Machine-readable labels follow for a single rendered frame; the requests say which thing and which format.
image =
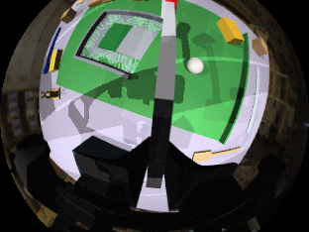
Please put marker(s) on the blue golf putter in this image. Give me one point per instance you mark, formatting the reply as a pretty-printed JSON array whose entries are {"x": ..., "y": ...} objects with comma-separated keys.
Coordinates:
[{"x": 46, "y": 69}]

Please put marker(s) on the green rectangular mat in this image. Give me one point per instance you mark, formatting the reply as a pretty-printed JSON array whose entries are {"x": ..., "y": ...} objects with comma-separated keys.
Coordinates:
[{"x": 203, "y": 102}]

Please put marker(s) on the brown wooden mallet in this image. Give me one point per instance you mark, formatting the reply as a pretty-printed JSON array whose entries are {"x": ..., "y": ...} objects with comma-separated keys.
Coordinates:
[{"x": 97, "y": 2}]

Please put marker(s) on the tan cube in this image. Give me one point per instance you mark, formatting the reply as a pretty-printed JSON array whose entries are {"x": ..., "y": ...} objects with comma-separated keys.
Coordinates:
[
  {"x": 68, "y": 15},
  {"x": 260, "y": 47}
]

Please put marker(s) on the white golf ball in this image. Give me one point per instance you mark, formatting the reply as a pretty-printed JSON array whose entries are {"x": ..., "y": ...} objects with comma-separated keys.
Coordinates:
[{"x": 195, "y": 65}]

